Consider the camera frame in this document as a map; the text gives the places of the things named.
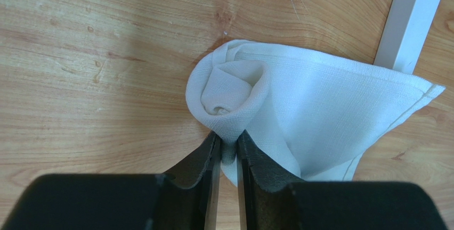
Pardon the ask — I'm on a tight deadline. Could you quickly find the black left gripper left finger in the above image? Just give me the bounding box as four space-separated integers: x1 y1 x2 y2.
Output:
3 133 221 229

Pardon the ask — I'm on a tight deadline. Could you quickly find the white clothes rack stand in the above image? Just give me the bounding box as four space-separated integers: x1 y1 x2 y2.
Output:
374 0 440 74

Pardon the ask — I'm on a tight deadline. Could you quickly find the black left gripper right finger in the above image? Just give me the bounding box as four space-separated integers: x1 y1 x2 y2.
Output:
237 132 447 229

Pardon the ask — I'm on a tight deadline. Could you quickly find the white cloth napkin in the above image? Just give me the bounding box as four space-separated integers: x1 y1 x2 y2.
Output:
185 40 444 184

